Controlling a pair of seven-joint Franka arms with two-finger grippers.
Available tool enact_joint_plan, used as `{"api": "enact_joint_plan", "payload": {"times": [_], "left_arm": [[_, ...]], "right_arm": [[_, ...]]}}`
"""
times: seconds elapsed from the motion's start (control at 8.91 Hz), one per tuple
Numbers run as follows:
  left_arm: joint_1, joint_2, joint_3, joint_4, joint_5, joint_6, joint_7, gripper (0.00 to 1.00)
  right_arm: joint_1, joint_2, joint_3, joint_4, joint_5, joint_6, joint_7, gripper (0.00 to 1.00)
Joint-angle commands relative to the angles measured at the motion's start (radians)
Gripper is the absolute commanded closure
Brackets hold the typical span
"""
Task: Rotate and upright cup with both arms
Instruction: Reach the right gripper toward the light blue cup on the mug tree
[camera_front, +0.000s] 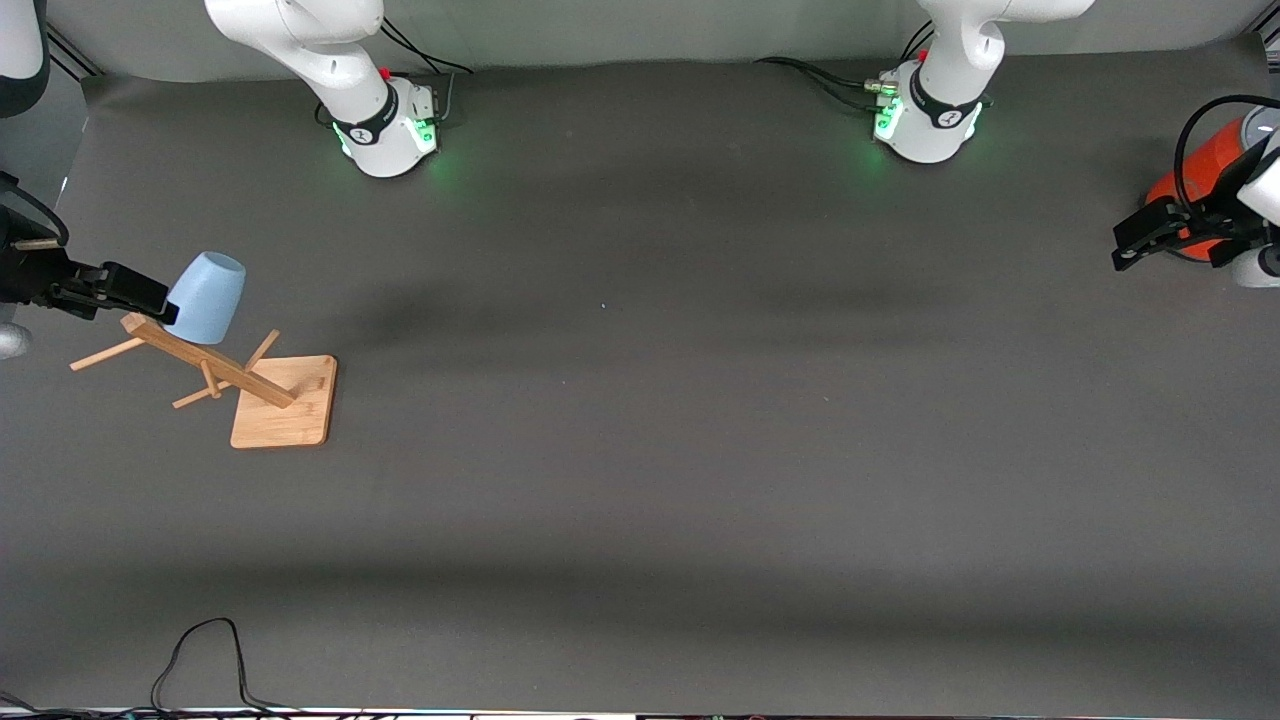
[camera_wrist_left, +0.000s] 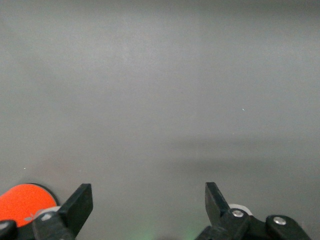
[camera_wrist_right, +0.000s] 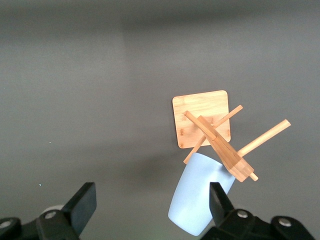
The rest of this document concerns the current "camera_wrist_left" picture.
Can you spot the orange cylinder with grey lid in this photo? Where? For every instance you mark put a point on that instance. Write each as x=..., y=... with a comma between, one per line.
x=22, y=202

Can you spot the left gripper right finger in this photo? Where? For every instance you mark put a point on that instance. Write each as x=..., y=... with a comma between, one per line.
x=215, y=205

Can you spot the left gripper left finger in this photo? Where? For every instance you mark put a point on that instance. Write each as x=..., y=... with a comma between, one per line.
x=77, y=207

